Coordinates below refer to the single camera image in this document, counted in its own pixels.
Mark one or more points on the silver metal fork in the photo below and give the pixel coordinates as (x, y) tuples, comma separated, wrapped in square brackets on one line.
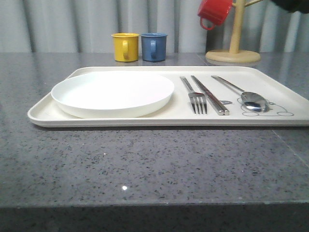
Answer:
[(197, 100)]

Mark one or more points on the white round plate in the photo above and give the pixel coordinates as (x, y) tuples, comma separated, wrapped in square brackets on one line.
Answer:
[(113, 94)]

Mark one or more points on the silver metal chopstick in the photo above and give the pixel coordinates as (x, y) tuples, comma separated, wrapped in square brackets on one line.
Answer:
[(218, 102), (199, 102)]

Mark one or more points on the silver metal spoon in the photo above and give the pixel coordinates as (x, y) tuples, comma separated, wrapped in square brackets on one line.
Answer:
[(251, 100)]

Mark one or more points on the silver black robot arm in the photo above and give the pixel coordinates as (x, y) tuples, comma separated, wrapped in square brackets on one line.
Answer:
[(293, 5)]

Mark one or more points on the beige rabbit serving tray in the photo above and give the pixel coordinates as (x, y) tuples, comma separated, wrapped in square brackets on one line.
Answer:
[(287, 108)]

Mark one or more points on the blue enamel mug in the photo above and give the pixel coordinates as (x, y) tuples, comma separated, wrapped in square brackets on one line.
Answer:
[(153, 46)]

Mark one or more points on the yellow enamel mug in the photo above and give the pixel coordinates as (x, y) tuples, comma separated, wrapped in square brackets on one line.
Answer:
[(126, 47)]

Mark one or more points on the wooden mug tree stand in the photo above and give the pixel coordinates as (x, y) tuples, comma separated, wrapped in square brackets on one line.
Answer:
[(234, 54)]

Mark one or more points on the red enamel mug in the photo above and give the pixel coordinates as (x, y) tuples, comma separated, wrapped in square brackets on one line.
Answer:
[(215, 11)]

